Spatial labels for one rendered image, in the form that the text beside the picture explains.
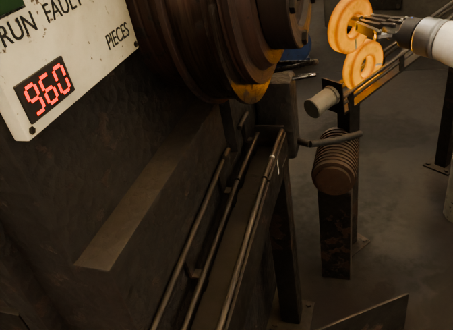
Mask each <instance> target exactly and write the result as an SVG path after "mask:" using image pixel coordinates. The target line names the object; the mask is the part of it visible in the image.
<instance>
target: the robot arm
mask: <svg viewBox="0 0 453 330"><path fill-rule="evenodd" d="M348 26H353V27H355V32H358V33H360V34H363V35H365V36H368V37H369V38H372V39H373V40H374V41H375V42H380V41H381V38H387V39H388V40H396V42H397V43H398V45H399V47H402V48H405V49H409V50H412V52H413V53H414V54H416V55H420V56H424V57H428V58H430V59H435V60H438V61H440V62H442V63H443V64H444V65H447V66H449V67H453V21H450V20H443V19H439V18H433V17H426V18H424V19H423V18H416V17H413V16H411V17H408V16H388V15H381V14H374V13H372V14H371V15H370V16H362V15H359V14H355V15H354V16H353V17H352V18H351V19H350V21H349V23H348Z"/></svg>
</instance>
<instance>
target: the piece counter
mask: <svg viewBox="0 0 453 330"><path fill-rule="evenodd" d="M58 67H61V70H62V72H63V75H65V74H66V73H65V70H64V69H63V66H62V65H61V66H60V65H59V64H57V65H56V66H55V67H53V69H54V70H56V69H57V68H58ZM53 75H54V77H55V80H56V81H58V78H57V75H56V73H55V71H53ZM46 76H47V73H44V74H43V75H42V76H40V77H39V78H40V81H39V84H40V87H41V88H42V91H44V90H45V91H46V92H48V91H49V90H50V89H53V90H54V92H55V95H56V98H55V99H53V100H52V101H50V99H49V97H48V95H47V93H45V94H44V95H45V97H46V99H47V102H48V103H51V104H53V103H55V102H56V101H57V100H58V99H57V97H58V96H59V95H58V93H57V90H56V88H55V87H52V85H50V86H49V87H48V88H47V89H44V86H43V84H42V82H41V80H42V79H43V78H45V77H46ZM65 80H66V82H67V85H68V87H70V86H71V85H70V83H69V80H68V78H67V77H66V79H65ZM32 86H33V87H34V89H35V91H36V93H37V96H36V97H34V98H33V99H32V100H30V97H29V95H28V93H27V90H28V89H29V88H30V87H32ZM58 87H59V90H60V91H61V93H62V92H63V94H66V93H67V92H69V91H70V89H69V88H67V89H66V90H65V91H63V90H62V87H61V85H60V83H58ZM24 88H25V89H26V91H25V92H24V94H25V95H26V98H27V99H28V102H29V101H31V102H32V103H33V102H35V101H36V100H38V99H40V101H41V103H42V106H43V107H45V106H46V105H45V103H44V101H43V99H42V97H40V98H39V97H38V95H39V94H40V93H39V91H38V88H37V86H36V84H35V85H33V83H32V82H31V83H30V84H29V85H27V86H26V87H24ZM43 111H45V110H44V108H42V109H41V110H40V111H39V112H37V115H40V114H41V113H42V112H43Z"/></svg>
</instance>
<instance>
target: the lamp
mask: <svg viewBox="0 0 453 330"><path fill-rule="evenodd" d="M23 5H24V1H23V0H0V16H2V15H4V14H6V13H9V12H11V11H13V10H15V9H17V8H19V7H21V6H23Z"/></svg>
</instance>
